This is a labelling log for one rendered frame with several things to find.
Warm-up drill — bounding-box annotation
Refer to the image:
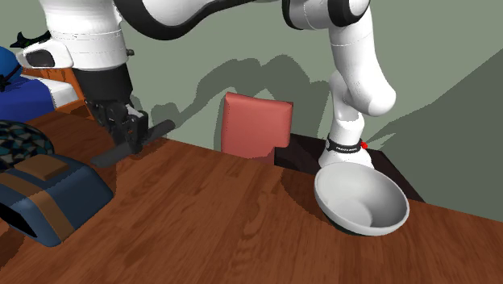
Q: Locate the white bowl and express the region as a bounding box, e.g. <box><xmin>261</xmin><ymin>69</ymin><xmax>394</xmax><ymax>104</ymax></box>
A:
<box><xmin>313</xmin><ymin>161</ymin><xmax>411</xmax><ymax>237</ymax></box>

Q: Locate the wooden bed with blue blanket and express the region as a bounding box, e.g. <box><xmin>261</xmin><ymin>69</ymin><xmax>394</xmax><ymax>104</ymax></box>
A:
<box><xmin>0</xmin><ymin>31</ymin><xmax>96</xmax><ymax>123</ymax></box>

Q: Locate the brown wooden table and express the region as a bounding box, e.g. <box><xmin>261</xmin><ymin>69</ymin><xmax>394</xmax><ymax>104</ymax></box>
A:
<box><xmin>0</xmin><ymin>111</ymin><xmax>503</xmax><ymax>284</ymax></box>

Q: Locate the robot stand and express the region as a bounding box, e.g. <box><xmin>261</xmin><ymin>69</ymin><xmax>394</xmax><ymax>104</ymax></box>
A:
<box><xmin>273</xmin><ymin>132</ymin><xmax>426</xmax><ymax>204</ymax></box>

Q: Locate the dark grey long bar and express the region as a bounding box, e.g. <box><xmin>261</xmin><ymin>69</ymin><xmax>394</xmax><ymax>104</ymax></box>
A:
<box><xmin>90</xmin><ymin>119</ymin><xmax>177</xmax><ymax>169</ymax></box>

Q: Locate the red chair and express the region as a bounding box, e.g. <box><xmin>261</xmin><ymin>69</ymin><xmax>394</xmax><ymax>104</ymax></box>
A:
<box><xmin>220</xmin><ymin>91</ymin><xmax>294</xmax><ymax>166</ymax></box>

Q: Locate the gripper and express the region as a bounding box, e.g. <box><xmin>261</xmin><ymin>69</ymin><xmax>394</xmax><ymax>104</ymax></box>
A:
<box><xmin>72</xmin><ymin>63</ymin><xmax>151</xmax><ymax>154</ymax></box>

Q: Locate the blue case with brown bands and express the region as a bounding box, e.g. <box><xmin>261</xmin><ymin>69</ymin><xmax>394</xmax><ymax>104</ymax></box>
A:
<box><xmin>0</xmin><ymin>153</ymin><xmax>115</xmax><ymax>249</ymax></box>

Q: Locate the blue mosaic round object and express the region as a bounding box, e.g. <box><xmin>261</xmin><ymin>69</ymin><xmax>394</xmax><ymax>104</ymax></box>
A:
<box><xmin>0</xmin><ymin>119</ymin><xmax>56</xmax><ymax>171</ymax></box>

